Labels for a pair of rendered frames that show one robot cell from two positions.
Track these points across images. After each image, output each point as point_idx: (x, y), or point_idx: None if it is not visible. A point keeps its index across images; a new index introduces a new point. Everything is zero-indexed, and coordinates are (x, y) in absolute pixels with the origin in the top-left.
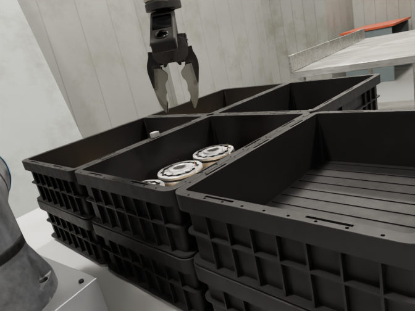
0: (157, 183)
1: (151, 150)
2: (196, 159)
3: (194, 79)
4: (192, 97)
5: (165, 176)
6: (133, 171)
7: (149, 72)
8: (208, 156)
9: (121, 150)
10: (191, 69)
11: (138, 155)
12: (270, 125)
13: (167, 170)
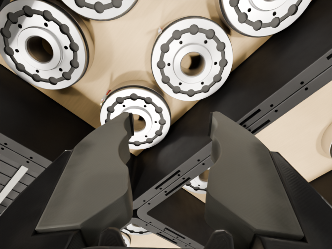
0: (233, 8)
1: (246, 99)
2: (163, 101)
3: (77, 156)
4: (120, 117)
5: (219, 37)
6: (280, 55)
7: (331, 217)
8: (142, 100)
9: (319, 74)
10: (64, 194)
11: (274, 77)
12: (6, 115)
13: (215, 67)
